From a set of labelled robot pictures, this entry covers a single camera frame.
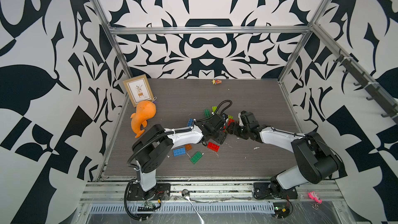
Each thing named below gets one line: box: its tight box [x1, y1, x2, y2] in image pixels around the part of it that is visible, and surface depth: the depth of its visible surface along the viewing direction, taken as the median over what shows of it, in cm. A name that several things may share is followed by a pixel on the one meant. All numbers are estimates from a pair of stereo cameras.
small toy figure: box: [211, 78, 223, 85], surface depth 119 cm
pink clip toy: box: [307, 191, 323, 205], surface depth 74 cm
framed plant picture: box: [122, 74, 154, 108], surface depth 104 cm
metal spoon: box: [181, 188, 205, 224], surface depth 76 cm
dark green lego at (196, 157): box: [189, 151, 203, 165], surface depth 85 cm
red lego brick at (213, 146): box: [207, 141, 221, 153], surface depth 89 cm
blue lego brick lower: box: [173, 147, 186, 158], surface depth 87 cm
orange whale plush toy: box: [130, 100, 157, 139], surface depth 97 cm
